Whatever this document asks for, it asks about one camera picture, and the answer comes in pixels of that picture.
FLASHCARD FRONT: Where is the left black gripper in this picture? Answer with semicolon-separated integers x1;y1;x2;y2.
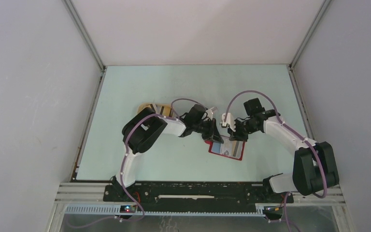
193;118;223;145

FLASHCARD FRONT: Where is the red card holder wallet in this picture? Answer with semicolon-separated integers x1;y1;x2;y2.
205;135;245;161

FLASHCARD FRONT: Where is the beige oval tray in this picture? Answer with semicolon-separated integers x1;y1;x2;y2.
137;102;173;117

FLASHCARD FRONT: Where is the white numbered card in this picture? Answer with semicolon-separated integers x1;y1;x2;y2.
220;142;236;157

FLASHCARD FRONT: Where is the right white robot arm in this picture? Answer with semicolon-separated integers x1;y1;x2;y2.
221;98;339;202

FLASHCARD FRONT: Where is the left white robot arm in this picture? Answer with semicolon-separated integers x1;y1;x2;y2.
114;103;224;201

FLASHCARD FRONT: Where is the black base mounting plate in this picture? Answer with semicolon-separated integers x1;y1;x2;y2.
103;179;285;213

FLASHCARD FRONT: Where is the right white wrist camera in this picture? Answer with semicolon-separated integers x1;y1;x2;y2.
221;113;236;132

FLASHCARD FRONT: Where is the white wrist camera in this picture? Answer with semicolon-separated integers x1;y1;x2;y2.
221;113;236;132
205;107;218;120

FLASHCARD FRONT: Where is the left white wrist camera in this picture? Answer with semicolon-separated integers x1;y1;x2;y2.
205;107;218;120

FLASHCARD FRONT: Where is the aluminium frame rail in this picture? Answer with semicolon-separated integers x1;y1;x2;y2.
46;183;356;232

